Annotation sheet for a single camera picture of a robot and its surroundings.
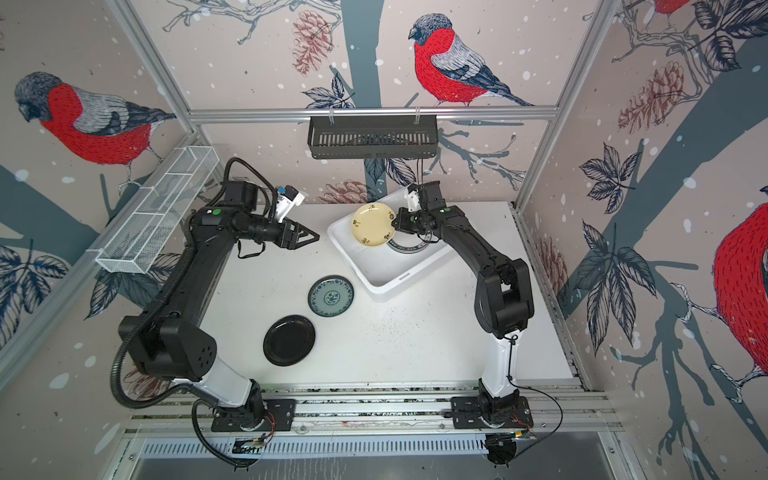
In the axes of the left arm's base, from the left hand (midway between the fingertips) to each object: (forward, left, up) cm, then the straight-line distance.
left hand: (309, 234), depth 76 cm
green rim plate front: (+16, -27, -24) cm, 39 cm away
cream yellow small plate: (+13, -16, -11) cm, 23 cm away
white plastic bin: (+6, -18, -27) cm, 33 cm away
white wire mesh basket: (+7, +41, +3) cm, 42 cm away
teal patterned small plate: (-3, -2, -28) cm, 28 cm away
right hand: (+12, -21, -10) cm, 27 cm away
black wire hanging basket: (+46, -15, 0) cm, 49 cm away
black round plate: (-17, +10, -30) cm, 36 cm away
